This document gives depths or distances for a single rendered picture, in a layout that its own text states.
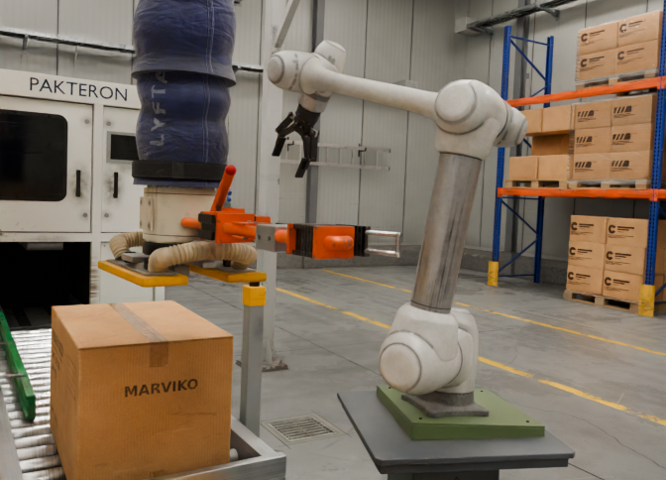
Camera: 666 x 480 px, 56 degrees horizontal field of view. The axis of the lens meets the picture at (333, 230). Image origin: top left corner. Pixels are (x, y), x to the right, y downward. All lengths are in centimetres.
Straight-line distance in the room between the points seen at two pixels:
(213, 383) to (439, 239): 73
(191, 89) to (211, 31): 14
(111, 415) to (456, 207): 100
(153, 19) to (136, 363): 84
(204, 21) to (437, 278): 78
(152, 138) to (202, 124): 11
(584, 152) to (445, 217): 809
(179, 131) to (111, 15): 950
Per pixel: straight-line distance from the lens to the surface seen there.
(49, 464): 210
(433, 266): 149
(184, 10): 147
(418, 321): 149
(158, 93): 145
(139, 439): 177
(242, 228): 117
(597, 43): 971
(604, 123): 939
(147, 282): 133
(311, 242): 97
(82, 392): 170
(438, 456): 156
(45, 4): 1077
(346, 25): 1252
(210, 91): 146
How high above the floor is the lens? 134
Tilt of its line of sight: 3 degrees down
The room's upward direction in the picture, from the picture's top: 2 degrees clockwise
